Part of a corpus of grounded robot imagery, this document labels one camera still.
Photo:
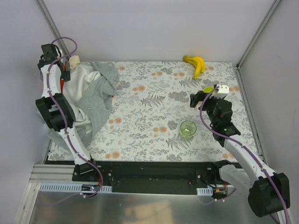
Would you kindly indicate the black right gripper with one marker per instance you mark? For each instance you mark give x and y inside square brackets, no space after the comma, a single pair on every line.
[201,98]

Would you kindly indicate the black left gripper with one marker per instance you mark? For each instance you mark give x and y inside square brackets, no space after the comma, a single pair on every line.
[66,72]

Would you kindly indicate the orange cloth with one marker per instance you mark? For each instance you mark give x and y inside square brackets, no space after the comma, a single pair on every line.
[62,82]

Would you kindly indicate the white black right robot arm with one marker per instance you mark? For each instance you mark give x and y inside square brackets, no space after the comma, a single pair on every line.
[266,190]

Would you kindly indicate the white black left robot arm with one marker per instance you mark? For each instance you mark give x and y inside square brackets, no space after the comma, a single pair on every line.
[56,111]

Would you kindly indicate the beige cloth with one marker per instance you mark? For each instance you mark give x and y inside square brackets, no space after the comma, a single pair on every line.
[74,61]

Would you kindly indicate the lime green bowl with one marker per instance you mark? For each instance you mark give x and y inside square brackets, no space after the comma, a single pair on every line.
[208,89]

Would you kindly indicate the green translucent plastic cup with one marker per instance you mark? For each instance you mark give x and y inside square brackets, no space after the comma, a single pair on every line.
[187,129]

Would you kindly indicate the yellow banana bunch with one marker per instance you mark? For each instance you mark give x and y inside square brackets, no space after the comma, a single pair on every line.
[198,63]

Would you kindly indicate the floral patterned table mat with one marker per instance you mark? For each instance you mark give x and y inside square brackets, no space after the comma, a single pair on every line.
[152,100]

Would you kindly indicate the grey white sweatshirt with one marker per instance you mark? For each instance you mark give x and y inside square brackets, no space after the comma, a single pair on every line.
[89,92]

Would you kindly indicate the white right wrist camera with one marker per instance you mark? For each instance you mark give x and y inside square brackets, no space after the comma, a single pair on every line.
[222,90]

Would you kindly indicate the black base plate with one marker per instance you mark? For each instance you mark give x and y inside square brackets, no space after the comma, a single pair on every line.
[148,177]

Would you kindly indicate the white right cable duct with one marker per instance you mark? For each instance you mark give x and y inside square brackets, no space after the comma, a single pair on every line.
[204,191]

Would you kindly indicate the white cable duct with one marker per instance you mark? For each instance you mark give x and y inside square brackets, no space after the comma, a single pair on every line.
[204,191]
[74,188]

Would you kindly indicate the white left cable duct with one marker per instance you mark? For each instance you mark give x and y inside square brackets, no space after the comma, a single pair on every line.
[74,188]

